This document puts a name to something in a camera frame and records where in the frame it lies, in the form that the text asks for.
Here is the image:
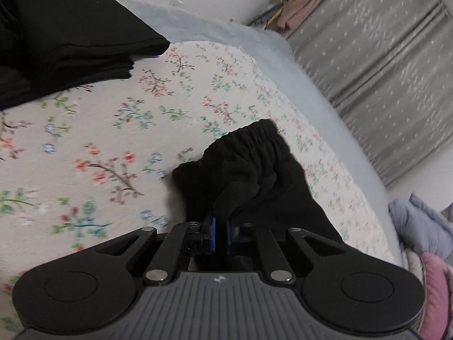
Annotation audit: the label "grey dotted curtain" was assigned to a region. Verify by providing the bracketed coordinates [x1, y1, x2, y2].
[287, 0, 452, 187]

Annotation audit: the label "grey blue clothes pile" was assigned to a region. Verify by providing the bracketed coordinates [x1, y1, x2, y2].
[388, 194, 452, 260]

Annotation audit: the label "black pants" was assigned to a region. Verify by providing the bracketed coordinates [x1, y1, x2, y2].
[0, 0, 347, 273]

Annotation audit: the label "pink folded cloth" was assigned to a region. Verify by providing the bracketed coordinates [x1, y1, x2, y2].
[418, 253, 452, 339]

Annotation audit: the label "floral white bed cover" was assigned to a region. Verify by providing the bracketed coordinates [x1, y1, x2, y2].
[1, 41, 401, 339]

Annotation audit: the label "light blue bed sheet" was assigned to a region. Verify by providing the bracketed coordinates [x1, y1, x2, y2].
[121, 0, 402, 265]

